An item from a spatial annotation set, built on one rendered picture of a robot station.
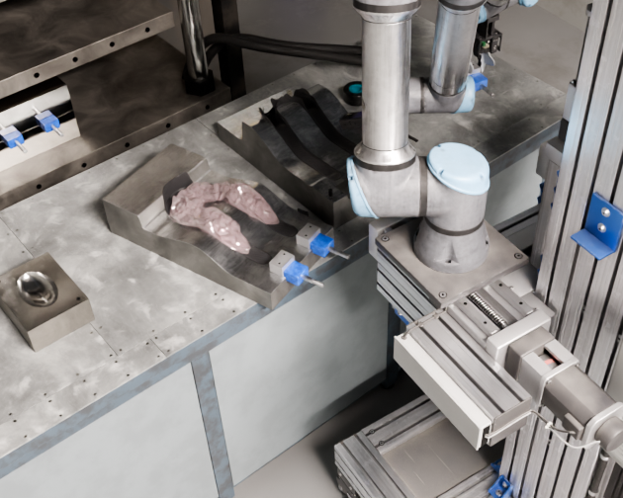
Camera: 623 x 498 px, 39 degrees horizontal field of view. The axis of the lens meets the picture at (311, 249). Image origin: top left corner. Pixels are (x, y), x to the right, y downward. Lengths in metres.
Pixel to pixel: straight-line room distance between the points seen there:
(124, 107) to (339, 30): 2.03
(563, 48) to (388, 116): 2.95
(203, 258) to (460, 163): 0.69
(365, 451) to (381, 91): 1.19
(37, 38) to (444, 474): 1.63
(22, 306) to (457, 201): 0.99
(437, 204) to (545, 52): 2.84
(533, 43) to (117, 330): 2.97
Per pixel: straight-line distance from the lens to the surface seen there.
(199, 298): 2.08
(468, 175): 1.65
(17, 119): 2.55
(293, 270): 2.02
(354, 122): 2.06
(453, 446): 2.53
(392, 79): 1.58
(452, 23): 1.64
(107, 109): 2.75
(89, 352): 2.03
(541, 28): 4.66
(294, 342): 2.35
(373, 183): 1.65
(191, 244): 2.07
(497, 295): 1.83
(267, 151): 2.32
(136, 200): 2.20
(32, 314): 2.05
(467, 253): 1.76
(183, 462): 2.39
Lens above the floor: 2.30
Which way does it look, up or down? 44 degrees down
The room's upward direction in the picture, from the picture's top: 3 degrees counter-clockwise
